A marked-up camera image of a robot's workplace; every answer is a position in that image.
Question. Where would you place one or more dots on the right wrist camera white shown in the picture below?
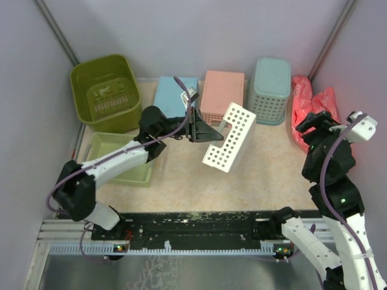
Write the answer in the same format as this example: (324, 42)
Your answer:
(359, 128)

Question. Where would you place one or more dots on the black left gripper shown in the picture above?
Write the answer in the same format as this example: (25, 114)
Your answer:
(197, 130)

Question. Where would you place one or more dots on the aluminium frame rail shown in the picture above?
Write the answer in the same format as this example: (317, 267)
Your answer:
(60, 231)

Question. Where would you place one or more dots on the corner metal post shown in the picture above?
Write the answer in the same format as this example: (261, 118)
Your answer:
(55, 28)
(343, 18)

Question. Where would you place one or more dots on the large teal perforated basket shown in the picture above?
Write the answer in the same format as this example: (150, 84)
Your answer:
(269, 90)

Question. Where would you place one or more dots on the left corner metal post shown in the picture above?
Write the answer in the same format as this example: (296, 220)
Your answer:
(55, 28)

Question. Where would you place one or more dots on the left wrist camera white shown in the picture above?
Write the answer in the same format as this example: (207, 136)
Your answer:
(194, 95)

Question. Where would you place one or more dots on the pink shallow plastic tray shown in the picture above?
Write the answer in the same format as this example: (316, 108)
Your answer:
(220, 89)

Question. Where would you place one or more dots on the right corner metal post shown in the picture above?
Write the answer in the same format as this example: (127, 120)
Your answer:
(343, 18)

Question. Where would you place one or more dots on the white slotted cable duct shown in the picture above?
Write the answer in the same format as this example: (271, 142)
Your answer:
(108, 249)

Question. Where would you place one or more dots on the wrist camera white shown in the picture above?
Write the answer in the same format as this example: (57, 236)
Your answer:
(194, 95)
(359, 128)

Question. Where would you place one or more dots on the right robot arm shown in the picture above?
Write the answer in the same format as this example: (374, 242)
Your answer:
(329, 159)

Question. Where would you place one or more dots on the blue shallow plastic tray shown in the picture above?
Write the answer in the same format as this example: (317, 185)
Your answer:
(168, 98)

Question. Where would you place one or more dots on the white perforated tray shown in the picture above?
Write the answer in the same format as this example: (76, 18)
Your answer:
(227, 157)

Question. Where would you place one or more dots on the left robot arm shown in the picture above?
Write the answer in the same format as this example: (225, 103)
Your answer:
(75, 190)

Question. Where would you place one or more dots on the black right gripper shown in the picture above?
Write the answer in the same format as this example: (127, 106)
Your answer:
(321, 121)

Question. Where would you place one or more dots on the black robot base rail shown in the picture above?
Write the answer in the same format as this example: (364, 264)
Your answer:
(228, 230)

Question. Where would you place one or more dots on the pink patterned plastic bag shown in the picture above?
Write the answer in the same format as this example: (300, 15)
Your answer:
(305, 102)

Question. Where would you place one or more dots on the light green shallow tray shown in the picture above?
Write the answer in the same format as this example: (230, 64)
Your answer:
(105, 143)

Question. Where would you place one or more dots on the olive green plastic basket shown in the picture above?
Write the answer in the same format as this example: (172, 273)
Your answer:
(106, 94)

